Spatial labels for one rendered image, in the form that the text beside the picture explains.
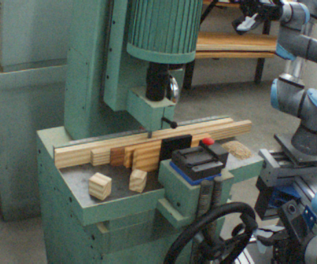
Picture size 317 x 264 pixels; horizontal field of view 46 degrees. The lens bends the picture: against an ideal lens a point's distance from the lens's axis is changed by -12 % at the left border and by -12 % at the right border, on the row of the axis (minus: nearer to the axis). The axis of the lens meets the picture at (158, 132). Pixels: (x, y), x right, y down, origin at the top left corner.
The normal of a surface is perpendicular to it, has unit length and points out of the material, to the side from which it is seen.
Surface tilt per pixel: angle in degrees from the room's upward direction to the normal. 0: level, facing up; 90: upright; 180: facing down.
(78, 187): 0
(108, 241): 90
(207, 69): 90
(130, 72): 90
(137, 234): 90
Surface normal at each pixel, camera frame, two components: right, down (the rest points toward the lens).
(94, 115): 0.52, 0.46
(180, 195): -0.84, 0.15
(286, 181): 0.25, 0.48
